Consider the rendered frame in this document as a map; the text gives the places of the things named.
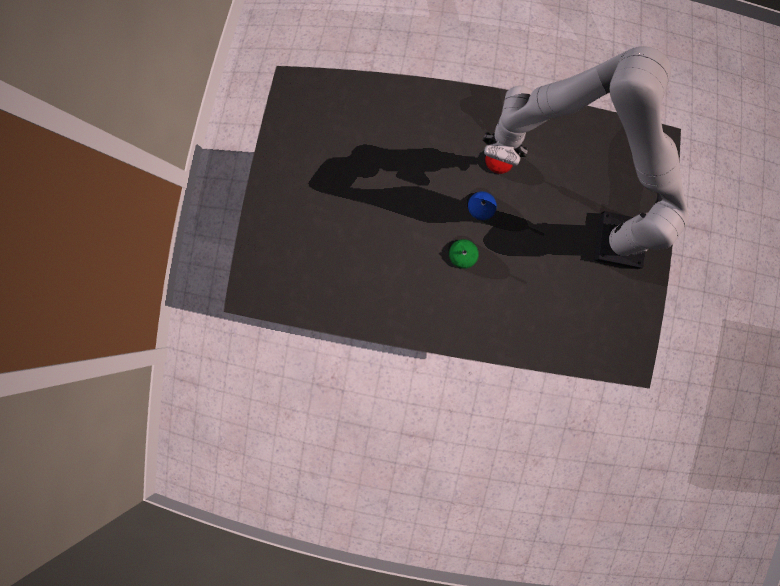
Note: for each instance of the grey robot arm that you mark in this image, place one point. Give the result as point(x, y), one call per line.
point(637, 88)

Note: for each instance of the red dome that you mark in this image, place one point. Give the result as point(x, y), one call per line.
point(497, 166)

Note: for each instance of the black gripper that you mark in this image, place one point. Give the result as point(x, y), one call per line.
point(489, 139)

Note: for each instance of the blue dome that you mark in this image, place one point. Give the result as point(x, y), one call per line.
point(482, 211)

